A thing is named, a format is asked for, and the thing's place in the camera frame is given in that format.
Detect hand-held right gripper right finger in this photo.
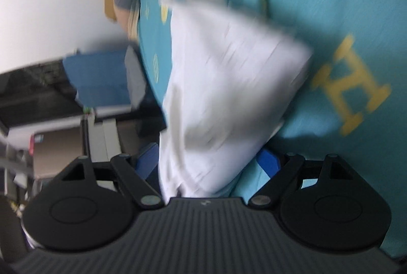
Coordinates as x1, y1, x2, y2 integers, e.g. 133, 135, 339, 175
247, 148, 354, 208

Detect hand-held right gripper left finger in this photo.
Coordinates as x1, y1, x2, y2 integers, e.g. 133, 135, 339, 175
60, 143, 166, 209

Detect white garment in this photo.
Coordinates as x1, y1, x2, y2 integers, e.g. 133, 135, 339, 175
158, 0, 315, 199

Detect grey cushion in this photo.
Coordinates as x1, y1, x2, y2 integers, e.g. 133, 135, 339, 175
124, 45, 149, 107

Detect blue chair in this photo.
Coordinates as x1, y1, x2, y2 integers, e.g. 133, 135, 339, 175
62, 49, 135, 111

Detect brown cardboard box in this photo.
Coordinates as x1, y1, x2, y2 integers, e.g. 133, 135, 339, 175
29, 128, 86, 180

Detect dark curtain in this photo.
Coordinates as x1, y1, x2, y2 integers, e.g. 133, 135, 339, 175
0, 58, 84, 130

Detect teal printed bed sheet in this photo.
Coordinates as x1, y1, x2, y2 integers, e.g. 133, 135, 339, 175
137, 0, 407, 262

